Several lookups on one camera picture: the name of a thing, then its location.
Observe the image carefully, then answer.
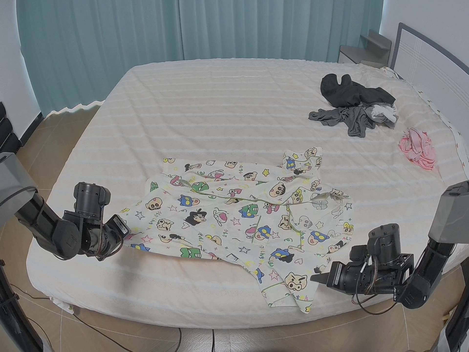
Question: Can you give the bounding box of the grey bedside table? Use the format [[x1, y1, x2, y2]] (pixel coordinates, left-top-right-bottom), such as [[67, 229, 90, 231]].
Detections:
[[339, 29, 394, 69]]

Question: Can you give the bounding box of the bed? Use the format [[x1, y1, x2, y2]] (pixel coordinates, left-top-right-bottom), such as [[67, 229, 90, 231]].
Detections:
[[25, 22, 469, 330]]

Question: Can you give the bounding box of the white printed pyjama top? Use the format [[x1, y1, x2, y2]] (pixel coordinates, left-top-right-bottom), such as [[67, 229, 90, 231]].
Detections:
[[119, 145, 355, 314]]

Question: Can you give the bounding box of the dark grey garment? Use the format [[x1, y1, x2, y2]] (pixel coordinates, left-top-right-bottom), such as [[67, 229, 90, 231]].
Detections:
[[308, 107, 378, 138]]

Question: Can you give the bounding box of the black garment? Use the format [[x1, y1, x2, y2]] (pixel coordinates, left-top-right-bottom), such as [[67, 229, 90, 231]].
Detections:
[[320, 73, 397, 108]]

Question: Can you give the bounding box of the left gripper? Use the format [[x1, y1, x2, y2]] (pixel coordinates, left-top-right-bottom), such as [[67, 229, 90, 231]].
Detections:
[[88, 214, 132, 260]]

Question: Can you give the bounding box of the white garment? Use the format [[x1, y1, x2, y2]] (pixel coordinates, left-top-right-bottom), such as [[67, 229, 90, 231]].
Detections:
[[369, 103, 399, 128]]

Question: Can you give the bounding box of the pink garment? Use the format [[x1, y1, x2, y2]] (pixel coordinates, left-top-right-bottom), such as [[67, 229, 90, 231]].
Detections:
[[398, 127, 437, 171]]

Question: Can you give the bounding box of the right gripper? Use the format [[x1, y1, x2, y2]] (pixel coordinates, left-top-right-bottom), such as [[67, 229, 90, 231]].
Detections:
[[326, 261, 371, 295]]

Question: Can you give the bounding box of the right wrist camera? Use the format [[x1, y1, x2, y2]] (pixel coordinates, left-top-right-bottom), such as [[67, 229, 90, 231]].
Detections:
[[349, 245, 371, 267]]

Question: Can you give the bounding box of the blue-green curtain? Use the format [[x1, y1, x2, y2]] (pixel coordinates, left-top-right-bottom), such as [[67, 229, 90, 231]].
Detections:
[[16, 0, 184, 116], [177, 0, 390, 64]]

